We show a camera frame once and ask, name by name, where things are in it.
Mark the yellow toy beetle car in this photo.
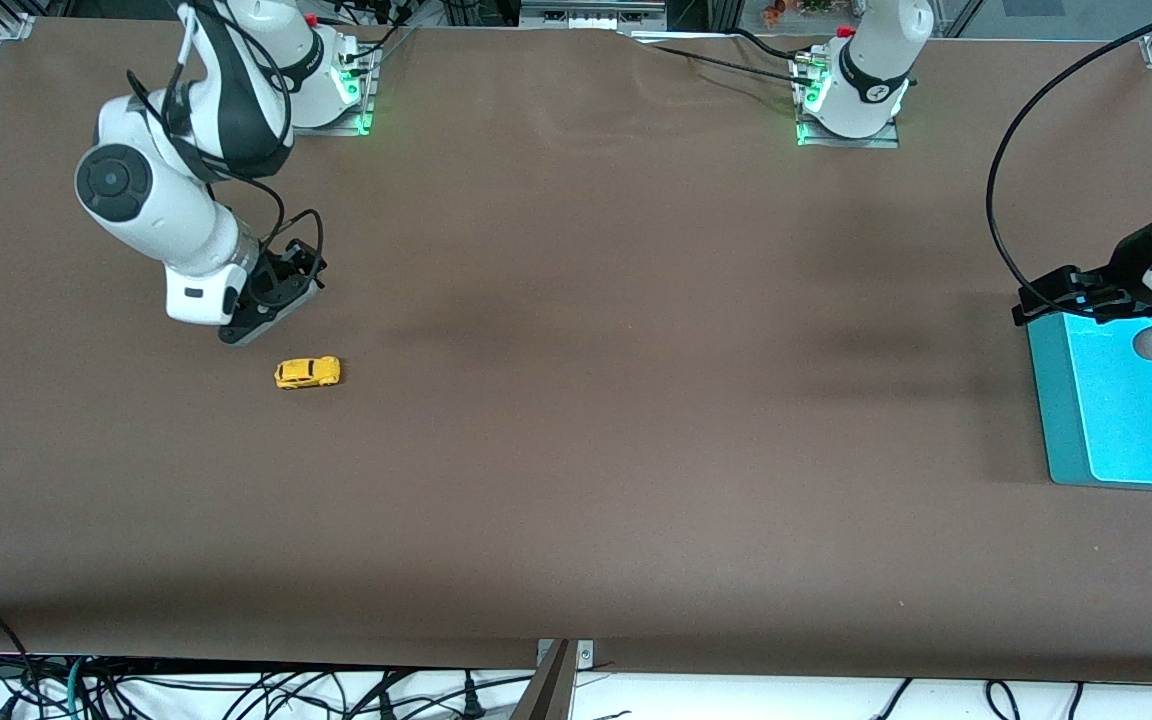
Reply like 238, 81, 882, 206
274, 356, 342, 390

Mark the teal plastic storage bin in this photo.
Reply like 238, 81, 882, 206
1026, 308, 1152, 493

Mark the brown table cover sheet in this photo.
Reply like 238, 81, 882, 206
0, 18, 1152, 686

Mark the grey power strip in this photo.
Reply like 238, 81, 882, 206
519, 0, 667, 31

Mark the dark brown stand bar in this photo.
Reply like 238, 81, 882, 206
511, 640, 577, 720

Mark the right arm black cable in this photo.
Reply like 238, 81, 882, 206
126, 0, 327, 291

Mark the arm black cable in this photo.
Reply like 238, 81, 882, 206
986, 8, 1152, 296
126, 0, 327, 291

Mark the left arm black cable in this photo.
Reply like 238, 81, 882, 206
986, 8, 1152, 296

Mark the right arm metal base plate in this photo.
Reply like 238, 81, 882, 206
291, 30, 377, 136

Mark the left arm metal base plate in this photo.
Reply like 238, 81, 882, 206
796, 55, 902, 149

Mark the short black base cable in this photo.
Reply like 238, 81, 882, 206
731, 28, 802, 59

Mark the long black base cable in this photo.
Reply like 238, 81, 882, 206
636, 42, 822, 89

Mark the small metal clamp bracket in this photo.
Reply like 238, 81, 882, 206
536, 640, 595, 671

